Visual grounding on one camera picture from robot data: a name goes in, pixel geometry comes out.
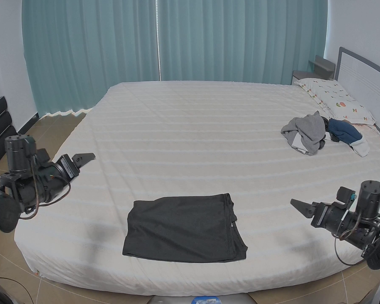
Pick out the grey bedside table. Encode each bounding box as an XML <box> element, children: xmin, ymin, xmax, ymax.
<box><xmin>292</xmin><ymin>55</ymin><xmax>336</xmax><ymax>85</ymax></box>

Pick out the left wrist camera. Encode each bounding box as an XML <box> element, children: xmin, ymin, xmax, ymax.
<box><xmin>36</xmin><ymin>148</ymin><xmax>51</xmax><ymax>164</ymax></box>

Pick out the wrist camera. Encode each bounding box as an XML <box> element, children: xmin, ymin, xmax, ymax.
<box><xmin>36</xmin><ymin>148</ymin><xmax>51</xmax><ymax>164</ymax></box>
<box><xmin>337</xmin><ymin>187</ymin><xmax>358</xmax><ymax>209</ymax></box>

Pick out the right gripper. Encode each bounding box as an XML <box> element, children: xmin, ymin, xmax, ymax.
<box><xmin>290</xmin><ymin>198</ymin><xmax>376</xmax><ymax>249</ymax></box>

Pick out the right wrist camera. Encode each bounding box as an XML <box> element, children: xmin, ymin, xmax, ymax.
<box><xmin>337</xmin><ymin>187</ymin><xmax>358</xmax><ymax>209</ymax></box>

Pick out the white printed pillow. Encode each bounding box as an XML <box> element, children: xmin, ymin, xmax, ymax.
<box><xmin>294</xmin><ymin>78</ymin><xmax>377</xmax><ymax>126</ymax></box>

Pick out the black cable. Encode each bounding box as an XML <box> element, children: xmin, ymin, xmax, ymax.
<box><xmin>0</xmin><ymin>277</ymin><xmax>35</xmax><ymax>304</ymax></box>

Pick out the pile of clothes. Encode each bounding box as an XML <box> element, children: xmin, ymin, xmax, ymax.
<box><xmin>281</xmin><ymin>111</ymin><xmax>370</xmax><ymax>157</ymax></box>

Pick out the bed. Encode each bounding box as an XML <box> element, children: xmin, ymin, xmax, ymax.
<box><xmin>14</xmin><ymin>46</ymin><xmax>380</xmax><ymax>297</ymax></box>

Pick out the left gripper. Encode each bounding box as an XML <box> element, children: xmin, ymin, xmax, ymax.
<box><xmin>19</xmin><ymin>153</ymin><xmax>96</xmax><ymax>208</ymax></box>

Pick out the black T-shirt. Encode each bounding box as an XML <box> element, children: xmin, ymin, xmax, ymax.
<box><xmin>122</xmin><ymin>193</ymin><xmax>248</xmax><ymax>263</ymax></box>

